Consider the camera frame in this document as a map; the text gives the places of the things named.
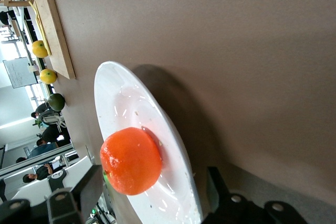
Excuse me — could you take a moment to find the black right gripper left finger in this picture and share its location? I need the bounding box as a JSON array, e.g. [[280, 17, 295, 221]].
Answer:
[[0, 165, 106, 224]]

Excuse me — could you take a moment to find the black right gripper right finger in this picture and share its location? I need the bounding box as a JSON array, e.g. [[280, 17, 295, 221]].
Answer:
[[202, 166, 308, 224]]

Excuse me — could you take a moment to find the orange mandarin fruit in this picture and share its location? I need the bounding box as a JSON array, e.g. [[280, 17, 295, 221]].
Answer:
[[100, 126, 163, 196]]

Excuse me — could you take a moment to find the white ceramic plate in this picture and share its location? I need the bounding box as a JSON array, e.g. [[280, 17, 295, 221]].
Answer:
[[93, 60, 204, 224]]

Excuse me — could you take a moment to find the seated person dark shirt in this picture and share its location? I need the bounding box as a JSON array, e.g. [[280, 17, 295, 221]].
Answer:
[[30, 102, 51, 119], [41, 124, 71, 147], [22, 163, 55, 184]]

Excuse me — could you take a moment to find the seated person blue shirt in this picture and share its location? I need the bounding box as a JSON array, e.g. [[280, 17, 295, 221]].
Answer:
[[27, 140, 59, 159]]

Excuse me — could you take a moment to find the grey office chair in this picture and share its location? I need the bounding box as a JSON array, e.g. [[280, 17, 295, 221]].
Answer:
[[38, 109, 67, 133]]

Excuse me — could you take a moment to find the yellow lemon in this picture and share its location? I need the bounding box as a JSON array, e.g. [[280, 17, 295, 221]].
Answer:
[[39, 68, 58, 85], [31, 40, 49, 59]]

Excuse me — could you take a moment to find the yellow plastic knife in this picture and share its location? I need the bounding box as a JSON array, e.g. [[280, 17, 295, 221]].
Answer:
[[33, 3, 52, 56]]

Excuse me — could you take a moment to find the bamboo cutting board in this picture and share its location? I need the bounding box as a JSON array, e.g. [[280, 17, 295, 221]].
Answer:
[[33, 0, 77, 80]]

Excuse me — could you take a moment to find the yellow plastic fork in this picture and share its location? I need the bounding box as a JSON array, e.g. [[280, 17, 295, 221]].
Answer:
[[28, 1, 48, 49]]

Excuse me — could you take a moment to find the white wall whiteboard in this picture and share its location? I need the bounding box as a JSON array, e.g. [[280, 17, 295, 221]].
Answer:
[[3, 57, 39, 89]]

